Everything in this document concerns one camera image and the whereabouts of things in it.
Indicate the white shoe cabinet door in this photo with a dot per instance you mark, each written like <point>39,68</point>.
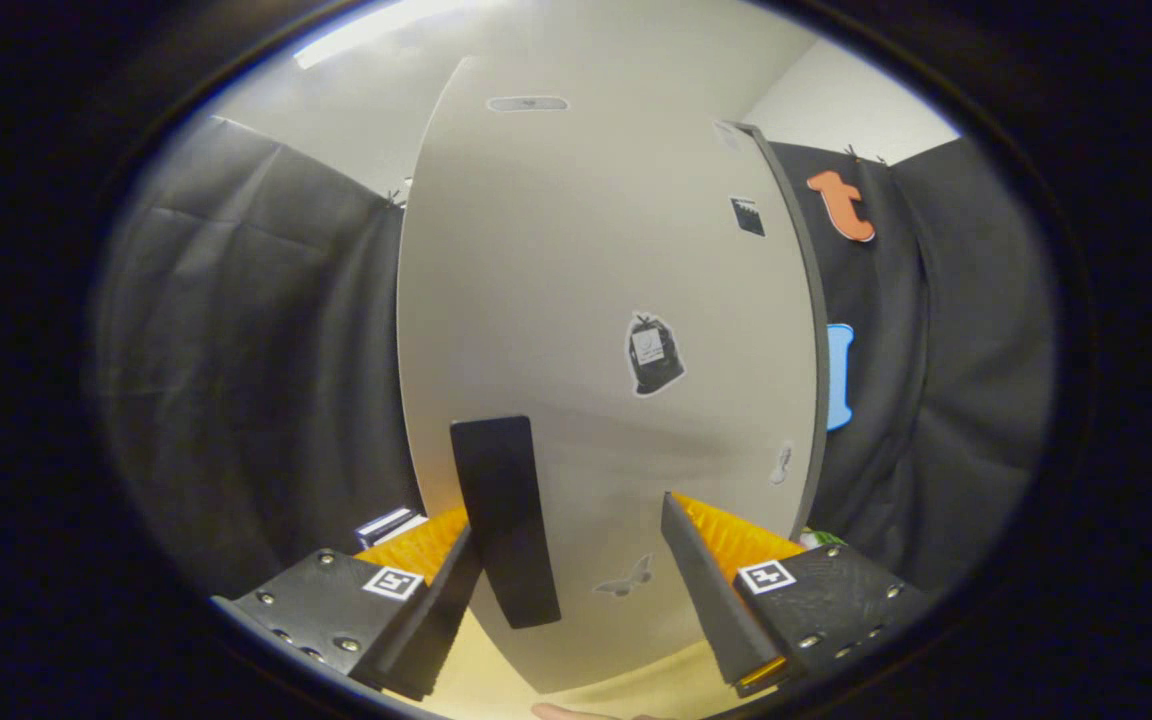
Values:
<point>556,280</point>

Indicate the stack of books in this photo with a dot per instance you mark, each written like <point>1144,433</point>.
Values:
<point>388,525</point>

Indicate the grey shoe cabinet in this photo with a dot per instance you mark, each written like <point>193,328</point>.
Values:
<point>817,300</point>

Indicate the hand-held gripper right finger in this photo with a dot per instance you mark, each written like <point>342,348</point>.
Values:
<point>711,590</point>

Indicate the small green object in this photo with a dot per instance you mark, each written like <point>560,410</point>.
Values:
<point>821,540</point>

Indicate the black backdrop cloth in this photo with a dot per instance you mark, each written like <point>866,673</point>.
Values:
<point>236,350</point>

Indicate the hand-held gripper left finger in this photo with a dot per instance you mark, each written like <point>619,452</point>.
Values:
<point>436,610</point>

